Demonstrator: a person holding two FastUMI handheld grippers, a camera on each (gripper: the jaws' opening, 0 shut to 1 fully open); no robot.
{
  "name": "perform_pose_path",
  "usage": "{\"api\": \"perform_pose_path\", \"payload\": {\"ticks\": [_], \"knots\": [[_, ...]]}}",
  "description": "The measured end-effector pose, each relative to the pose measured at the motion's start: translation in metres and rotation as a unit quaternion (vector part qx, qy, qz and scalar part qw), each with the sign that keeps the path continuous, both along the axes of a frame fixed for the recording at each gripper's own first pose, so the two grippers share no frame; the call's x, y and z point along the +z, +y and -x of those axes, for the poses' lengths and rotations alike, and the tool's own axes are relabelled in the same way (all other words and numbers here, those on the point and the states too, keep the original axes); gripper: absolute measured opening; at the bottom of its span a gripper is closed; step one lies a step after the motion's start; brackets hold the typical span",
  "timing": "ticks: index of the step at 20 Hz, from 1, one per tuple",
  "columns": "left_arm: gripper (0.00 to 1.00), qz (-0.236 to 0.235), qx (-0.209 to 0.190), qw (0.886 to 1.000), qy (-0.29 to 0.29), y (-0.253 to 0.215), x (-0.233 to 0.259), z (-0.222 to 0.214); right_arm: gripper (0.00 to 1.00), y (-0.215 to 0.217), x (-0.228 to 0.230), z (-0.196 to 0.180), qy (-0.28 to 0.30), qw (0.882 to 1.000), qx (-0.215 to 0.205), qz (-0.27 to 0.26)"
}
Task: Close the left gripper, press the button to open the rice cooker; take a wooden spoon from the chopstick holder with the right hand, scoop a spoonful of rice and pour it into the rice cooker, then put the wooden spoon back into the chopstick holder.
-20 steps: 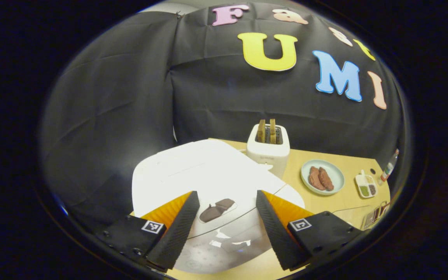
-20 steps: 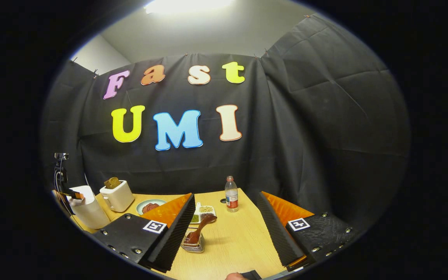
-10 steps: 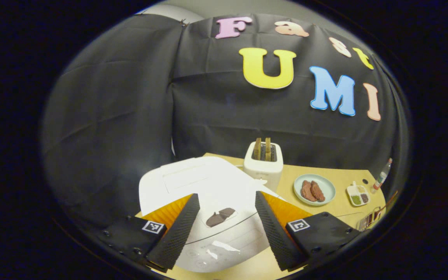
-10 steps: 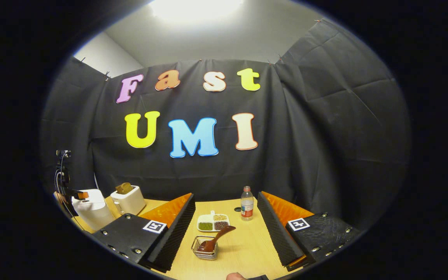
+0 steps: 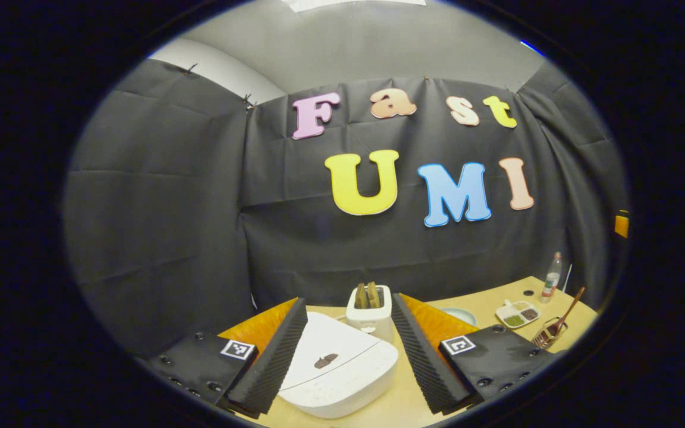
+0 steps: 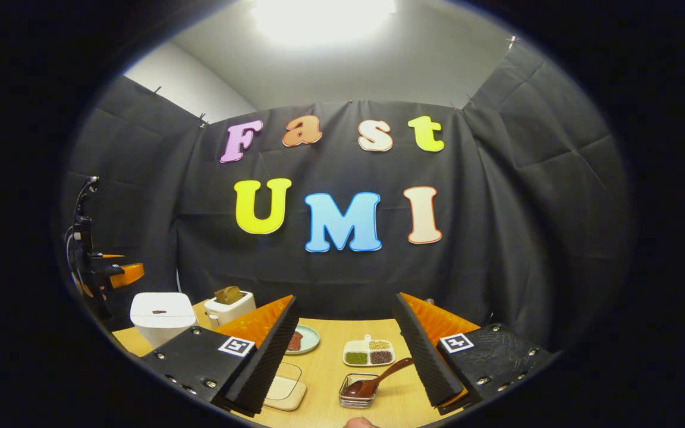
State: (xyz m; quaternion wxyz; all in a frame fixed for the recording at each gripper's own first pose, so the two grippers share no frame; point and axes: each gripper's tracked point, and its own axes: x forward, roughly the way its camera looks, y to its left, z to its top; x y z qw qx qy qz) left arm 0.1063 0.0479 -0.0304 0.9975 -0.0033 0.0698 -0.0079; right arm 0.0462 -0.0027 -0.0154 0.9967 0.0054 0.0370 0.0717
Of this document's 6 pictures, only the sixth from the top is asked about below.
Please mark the clear square chopstick holder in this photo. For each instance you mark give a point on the clear square chopstick holder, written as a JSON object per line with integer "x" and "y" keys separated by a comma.
{"x": 357, "y": 401}

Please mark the clear plastic tray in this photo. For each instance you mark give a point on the clear plastic tray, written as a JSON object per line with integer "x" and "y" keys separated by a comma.
{"x": 286, "y": 404}

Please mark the brown wooden spoon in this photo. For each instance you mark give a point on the brown wooden spoon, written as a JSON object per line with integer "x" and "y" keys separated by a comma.
{"x": 378, "y": 380}

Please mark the white rice cooker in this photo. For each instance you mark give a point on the white rice cooker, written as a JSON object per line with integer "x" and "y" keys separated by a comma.
{"x": 161, "y": 318}

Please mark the black backdrop cloth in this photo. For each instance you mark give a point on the black backdrop cloth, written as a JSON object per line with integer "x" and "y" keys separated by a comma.
{"x": 527, "y": 226}

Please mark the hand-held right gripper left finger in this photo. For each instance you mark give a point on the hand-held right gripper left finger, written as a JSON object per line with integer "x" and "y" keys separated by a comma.
{"x": 271, "y": 351}

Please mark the white divided bean dish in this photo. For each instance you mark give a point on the white divided bean dish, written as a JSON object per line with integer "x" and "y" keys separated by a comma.
{"x": 357, "y": 348}

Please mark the white toaster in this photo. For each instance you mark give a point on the white toaster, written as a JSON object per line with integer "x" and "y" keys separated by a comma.
{"x": 229, "y": 312}

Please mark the brown meat slice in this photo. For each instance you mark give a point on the brown meat slice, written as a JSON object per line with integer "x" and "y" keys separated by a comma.
{"x": 295, "y": 342}

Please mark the brown bread slice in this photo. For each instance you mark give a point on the brown bread slice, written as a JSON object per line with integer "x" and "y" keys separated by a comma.
{"x": 228, "y": 295}

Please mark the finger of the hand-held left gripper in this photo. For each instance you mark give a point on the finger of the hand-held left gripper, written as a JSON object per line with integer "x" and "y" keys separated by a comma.
{"x": 131, "y": 274}

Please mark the pale green plate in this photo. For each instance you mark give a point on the pale green plate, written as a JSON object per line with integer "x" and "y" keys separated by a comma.
{"x": 311, "y": 339}

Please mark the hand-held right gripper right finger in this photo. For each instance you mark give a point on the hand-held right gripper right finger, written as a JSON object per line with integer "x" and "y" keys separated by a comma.
{"x": 423, "y": 356}

